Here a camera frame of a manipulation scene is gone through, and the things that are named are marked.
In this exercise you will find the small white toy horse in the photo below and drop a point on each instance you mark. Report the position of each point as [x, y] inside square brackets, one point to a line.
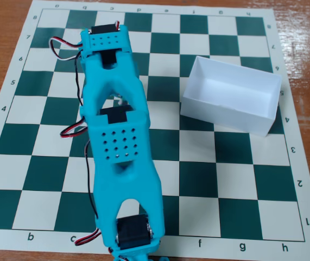
[121, 101]

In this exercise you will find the turquoise robot arm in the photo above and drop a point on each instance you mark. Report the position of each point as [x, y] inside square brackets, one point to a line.
[119, 141]

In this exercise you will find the white open cardboard box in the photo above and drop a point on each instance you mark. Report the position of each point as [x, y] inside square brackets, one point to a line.
[225, 114]

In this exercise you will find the green and cream chessboard mat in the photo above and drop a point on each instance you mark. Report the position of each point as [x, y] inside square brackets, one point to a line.
[49, 168]

